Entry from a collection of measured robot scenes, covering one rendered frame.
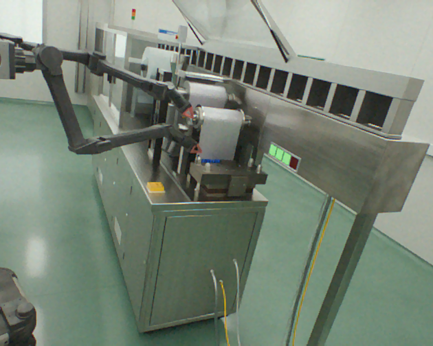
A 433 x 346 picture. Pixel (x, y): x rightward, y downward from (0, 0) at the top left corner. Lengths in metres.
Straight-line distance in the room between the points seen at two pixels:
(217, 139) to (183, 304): 0.95
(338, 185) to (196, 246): 0.80
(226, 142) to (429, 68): 2.66
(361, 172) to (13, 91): 6.64
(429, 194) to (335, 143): 2.55
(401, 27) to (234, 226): 3.20
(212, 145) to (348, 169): 0.78
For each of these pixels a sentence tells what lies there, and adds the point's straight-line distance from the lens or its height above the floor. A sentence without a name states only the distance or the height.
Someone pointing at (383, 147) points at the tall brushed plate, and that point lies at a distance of 1.31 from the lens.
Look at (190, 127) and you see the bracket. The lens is 1.85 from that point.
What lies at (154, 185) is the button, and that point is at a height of 0.92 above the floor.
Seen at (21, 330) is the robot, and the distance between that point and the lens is 1.94.
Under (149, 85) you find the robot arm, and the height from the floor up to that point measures 1.39.
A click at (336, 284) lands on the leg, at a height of 0.71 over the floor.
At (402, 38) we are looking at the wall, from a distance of 4.34.
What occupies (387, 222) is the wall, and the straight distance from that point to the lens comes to 4.19.
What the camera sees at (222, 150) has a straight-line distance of 1.89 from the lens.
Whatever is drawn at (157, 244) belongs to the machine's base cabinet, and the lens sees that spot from 1.70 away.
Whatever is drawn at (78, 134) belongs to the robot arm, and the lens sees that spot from 1.46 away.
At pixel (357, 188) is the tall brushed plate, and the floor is 1.23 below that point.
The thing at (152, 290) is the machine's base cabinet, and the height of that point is 0.38.
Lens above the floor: 1.62
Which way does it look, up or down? 20 degrees down
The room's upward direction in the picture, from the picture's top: 12 degrees clockwise
